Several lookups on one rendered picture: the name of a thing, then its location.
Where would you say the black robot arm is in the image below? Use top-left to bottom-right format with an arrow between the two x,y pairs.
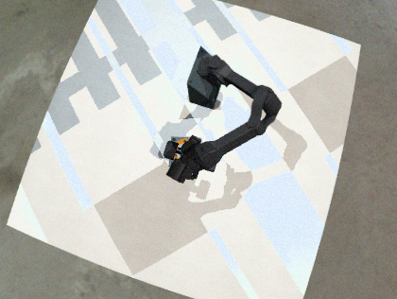
165,54 -> 283,184

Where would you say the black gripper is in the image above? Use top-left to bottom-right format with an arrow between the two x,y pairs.
164,140 -> 216,172

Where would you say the orange round plate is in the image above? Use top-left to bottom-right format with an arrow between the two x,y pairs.
174,139 -> 189,160

